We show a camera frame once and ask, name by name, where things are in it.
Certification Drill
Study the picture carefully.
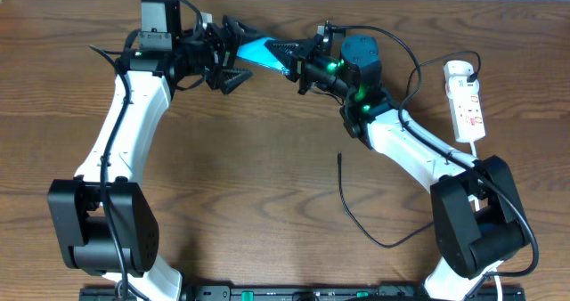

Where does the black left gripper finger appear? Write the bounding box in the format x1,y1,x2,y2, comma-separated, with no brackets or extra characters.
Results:
223,15,268,43
220,69,253,94

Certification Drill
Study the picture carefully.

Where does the blue Galaxy smartphone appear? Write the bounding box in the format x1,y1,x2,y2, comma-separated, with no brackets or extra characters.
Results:
237,37,289,75

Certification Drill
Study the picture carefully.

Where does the black charger cable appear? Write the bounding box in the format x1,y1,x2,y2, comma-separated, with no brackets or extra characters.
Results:
337,50,483,249

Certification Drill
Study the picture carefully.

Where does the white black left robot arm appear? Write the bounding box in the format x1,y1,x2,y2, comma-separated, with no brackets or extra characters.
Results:
47,12,285,300

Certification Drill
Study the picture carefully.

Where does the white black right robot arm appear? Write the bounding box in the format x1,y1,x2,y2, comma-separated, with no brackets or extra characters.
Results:
262,33,537,300

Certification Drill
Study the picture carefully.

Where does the white power strip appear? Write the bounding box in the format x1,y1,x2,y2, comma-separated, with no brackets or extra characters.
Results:
444,60,485,143

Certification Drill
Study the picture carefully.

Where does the white power strip cord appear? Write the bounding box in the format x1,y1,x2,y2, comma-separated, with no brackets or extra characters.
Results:
468,141,504,301

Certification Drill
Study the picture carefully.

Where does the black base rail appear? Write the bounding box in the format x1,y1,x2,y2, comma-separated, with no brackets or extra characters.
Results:
78,284,526,301

